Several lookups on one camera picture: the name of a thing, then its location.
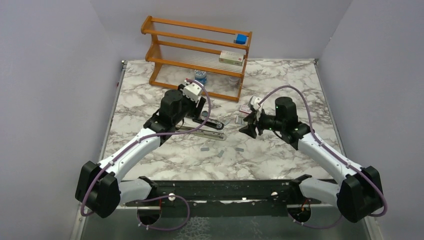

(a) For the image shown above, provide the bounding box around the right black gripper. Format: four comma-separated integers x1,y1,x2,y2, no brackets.
239,108,285,139

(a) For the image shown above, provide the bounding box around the small red staples box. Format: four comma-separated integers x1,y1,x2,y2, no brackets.
239,105,252,114

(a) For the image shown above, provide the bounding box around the black stapler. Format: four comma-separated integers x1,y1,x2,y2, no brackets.
192,115,225,130

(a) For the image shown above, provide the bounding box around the silver chrome stapler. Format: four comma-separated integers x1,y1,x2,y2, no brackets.
175,126,227,141

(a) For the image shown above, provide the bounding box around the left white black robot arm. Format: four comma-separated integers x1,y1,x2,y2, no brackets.
75,85,212,218

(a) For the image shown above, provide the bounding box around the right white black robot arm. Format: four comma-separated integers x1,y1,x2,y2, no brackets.
239,96,386,223

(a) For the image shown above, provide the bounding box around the white green staples carton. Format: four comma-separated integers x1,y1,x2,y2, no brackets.
219,50,244,67

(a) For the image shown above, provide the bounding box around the blue white plastic jar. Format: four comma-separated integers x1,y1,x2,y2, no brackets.
193,69,207,85

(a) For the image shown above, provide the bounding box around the clear plastic jar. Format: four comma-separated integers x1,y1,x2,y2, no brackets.
227,76,240,87

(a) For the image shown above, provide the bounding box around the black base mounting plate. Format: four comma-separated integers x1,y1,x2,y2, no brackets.
123,179,316,222

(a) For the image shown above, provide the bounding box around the blue box on shelf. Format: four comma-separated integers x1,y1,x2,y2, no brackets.
233,33,248,45

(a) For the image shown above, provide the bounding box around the orange wooden shelf rack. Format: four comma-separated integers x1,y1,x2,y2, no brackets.
140,15,253,102

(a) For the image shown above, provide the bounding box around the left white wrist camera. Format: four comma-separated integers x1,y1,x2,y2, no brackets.
182,78,203,103

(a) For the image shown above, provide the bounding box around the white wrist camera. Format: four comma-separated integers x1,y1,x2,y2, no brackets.
182,78,203,103
248,96,263,113

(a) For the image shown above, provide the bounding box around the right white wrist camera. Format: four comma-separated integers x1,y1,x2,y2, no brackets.
248,96,263,113

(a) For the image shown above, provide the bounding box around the aluminium frame rail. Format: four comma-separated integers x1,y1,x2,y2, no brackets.
71,199,383,240

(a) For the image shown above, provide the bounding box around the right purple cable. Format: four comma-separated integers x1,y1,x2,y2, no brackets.
258,85,388,230

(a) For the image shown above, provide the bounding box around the purple cable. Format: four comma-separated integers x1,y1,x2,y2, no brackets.
80,78,213,218
258,85,388,230

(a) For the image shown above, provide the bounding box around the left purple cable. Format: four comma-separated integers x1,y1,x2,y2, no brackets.
80,78,213,218

